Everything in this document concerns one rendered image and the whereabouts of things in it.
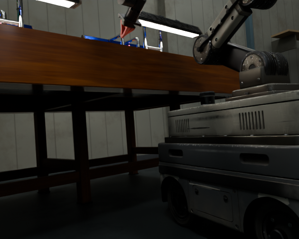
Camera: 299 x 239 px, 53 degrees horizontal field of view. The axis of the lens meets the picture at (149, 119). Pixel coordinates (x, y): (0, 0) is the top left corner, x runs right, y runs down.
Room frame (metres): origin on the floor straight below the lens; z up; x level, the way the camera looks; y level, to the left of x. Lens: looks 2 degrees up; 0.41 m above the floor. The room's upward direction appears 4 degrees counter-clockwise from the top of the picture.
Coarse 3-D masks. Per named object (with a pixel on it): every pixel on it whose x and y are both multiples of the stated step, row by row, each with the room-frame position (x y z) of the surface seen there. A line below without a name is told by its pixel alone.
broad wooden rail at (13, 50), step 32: (0, 32) 0.92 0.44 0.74; (32, 32) 0.98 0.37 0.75; (0, 64) 0.91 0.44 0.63; (32, 64) 0.98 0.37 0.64; (64, 64) 1.06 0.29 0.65; (96, 64) 1.15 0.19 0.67; (128, 64) 1.26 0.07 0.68; (160, 64) 1.39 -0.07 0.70; (192, 64) 1.55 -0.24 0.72; (224, 96) 1.94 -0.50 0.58
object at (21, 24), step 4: (16, 0) 1.43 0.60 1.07; (20, 0) 1.44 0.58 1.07; (20, 4) 1.44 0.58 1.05; (20, 8) 1.43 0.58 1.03; (20, 12) 1.43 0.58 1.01; (20, 16) 1.43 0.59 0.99; (0, 20) 1.37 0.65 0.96; (4, 20) 1.38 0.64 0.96; (8, 20) 1.39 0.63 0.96; (12, 20) 1.41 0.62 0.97; (20, 20) 1.43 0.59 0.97; (12, 24) 1.42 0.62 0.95; (16, 24) 1.42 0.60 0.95; (20, 24) 1.43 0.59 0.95
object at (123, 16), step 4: (128, 8) 1.31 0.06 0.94; (128, 12) 1.30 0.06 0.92; (132, 12) 1.30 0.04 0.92; (136, 12) 1.30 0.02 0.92; (140, 12) 1.32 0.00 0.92; (120, 16) 1.31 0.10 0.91; (124, 16) 1.32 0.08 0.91; (128, 16) 1.31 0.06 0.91; (132, 16) 1.31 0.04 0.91; (136, 16) 1.31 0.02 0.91; (124, 20) 1.29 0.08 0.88; (128, 20) 1.31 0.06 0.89; (132, 20) 1.32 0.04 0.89; (136, 20) 1.33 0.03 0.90; (136, 24) 1.34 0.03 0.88; (140, 24) 1.35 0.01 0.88
